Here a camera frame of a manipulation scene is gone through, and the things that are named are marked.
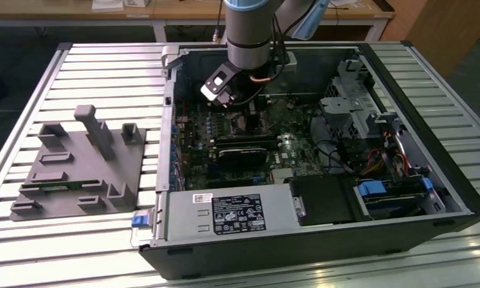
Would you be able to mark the thin metal locking lever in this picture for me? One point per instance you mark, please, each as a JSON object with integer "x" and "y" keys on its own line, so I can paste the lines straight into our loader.
{"x": 277, "y": 123}

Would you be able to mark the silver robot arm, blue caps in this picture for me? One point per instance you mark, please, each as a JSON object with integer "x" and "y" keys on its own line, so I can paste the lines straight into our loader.
{"x": 248, "y": 36}

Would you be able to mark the CPU socket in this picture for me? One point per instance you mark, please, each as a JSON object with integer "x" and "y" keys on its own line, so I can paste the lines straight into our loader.
{"x": 236, "y": 126}

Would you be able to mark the black drive bay cover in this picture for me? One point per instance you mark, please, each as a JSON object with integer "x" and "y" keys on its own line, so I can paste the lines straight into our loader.
{"x": 324, "y": 201}

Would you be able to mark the black RAM stick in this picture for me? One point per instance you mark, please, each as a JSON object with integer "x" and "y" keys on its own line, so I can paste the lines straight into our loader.
{"x": 244, "y": 143}
{"x": 232, "y": 138}

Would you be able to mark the black graphics card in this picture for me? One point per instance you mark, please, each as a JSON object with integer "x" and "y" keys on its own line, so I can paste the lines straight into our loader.
{"x": 244, "y": 157}

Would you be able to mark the green motherboard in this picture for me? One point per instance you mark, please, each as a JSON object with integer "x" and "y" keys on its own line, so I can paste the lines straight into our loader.
{"x": 296, "y": 156}

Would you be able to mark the silver chipset heatsink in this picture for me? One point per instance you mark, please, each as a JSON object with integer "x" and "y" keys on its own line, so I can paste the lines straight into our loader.
{"x": 284, "y": 175}

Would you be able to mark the grey metal drive cage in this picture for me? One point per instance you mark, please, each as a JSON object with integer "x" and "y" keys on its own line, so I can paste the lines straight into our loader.
{"x": 340, "y": 108}

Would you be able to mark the grey power supply with label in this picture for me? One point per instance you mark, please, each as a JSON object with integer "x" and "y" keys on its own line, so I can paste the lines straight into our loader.
{"x": 184, "y": 216}

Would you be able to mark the hard disk in blue carrier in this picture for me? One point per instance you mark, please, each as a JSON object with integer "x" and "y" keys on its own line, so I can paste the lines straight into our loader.
{"x": 372, "y": 189}

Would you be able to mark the blue case side latch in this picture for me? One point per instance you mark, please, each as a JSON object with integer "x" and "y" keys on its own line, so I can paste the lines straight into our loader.
{"x": 140, "y": 220}

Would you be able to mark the black open PC case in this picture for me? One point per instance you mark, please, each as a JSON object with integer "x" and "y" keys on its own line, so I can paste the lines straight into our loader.
{"x": 264, "y": 255}

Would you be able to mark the grey parts rack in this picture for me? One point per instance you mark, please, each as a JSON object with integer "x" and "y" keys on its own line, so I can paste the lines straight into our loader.
{"x": 84, "y": 168}

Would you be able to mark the blue plastic clip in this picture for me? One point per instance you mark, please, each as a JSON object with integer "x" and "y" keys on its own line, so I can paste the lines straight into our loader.
{"x": 427, "y": 184}

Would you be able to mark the white box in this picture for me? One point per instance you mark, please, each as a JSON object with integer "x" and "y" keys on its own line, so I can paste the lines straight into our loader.
{"x": 136, "y": 3}
{"x": 108, "y": 5}

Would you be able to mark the green RAM stick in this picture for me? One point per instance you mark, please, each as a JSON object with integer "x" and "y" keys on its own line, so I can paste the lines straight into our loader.
{"x": 60, "y": 186}

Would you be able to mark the wooden cabinet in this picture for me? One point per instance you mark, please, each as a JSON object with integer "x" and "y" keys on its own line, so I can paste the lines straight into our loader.
{"x": 444, "y": 30}

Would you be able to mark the wooden desk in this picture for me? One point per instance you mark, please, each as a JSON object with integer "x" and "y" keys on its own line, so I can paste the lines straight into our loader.
{"x": 44, "y": 13}

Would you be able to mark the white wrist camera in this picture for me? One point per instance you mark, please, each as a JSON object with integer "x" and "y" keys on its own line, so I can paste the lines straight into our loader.
{"x": 217, "y": 82}

